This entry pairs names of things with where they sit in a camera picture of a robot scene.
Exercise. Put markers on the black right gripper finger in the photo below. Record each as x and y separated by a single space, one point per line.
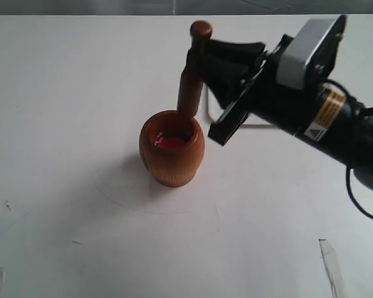
223 78

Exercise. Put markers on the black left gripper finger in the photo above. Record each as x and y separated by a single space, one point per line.
239 52

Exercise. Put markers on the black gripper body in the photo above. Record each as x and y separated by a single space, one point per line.
259 94

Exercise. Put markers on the dark wooden pestle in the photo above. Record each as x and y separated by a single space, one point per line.
191 85

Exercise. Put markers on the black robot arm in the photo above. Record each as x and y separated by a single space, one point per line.
321 113

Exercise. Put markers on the wooden mortar cup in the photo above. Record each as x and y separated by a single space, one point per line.
172 167

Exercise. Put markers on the red object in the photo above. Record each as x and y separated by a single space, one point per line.
169 140

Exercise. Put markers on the white plastic tray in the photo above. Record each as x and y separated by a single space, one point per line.
214 111

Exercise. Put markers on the clear tape strip right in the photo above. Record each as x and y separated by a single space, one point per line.
333 271

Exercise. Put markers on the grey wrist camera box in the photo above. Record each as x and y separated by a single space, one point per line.
311 54

